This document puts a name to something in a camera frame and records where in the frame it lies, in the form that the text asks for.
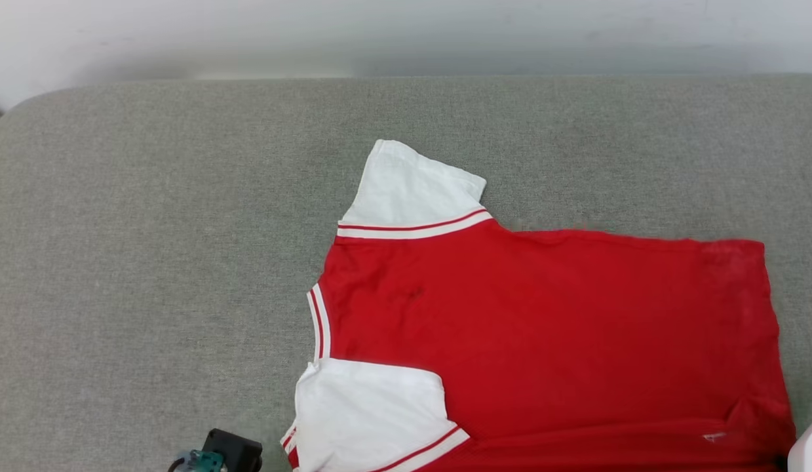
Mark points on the red and white jersey shirt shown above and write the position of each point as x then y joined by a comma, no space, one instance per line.
543,328

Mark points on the grey fabric sofa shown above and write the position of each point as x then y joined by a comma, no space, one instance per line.
150,262

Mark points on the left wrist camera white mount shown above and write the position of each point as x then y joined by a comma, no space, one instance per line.
238,451

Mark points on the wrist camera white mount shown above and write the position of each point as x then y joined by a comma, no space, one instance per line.
238,451
811,449

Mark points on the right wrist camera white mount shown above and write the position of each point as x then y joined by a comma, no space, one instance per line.
811,449

